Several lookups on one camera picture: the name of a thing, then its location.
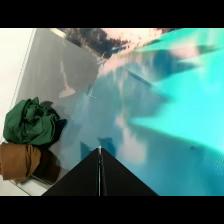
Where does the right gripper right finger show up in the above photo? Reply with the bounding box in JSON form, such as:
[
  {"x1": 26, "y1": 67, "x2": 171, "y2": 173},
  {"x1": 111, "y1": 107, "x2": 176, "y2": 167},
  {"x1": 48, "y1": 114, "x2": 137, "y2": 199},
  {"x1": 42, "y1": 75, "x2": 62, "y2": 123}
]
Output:
[{"x1": 99, "y1": 147, "x2": 159, "y2": 197}]

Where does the green T-shirt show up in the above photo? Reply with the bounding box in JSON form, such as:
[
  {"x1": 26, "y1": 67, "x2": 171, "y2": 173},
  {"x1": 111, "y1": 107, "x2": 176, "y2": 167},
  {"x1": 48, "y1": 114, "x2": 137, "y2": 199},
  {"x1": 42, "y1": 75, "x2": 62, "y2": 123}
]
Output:
[{"x1": 2, "y1": 96, "x2": 68, "y2": 148}]

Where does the brown garment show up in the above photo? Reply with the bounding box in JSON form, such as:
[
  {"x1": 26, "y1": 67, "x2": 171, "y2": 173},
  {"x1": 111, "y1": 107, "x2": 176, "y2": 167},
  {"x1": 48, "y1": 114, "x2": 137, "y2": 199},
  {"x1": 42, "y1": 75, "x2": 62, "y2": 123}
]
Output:
[{"x1": 0, "y1": 142, "x2": 63, "y2": 185}]

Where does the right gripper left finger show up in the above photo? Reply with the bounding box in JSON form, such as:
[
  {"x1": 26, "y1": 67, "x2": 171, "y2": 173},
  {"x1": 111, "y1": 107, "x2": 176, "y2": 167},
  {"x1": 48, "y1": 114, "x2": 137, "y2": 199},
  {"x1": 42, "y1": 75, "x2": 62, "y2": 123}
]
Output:
[{"x1": 41, "y1": 147, "x2": 101, "y2": 197}]

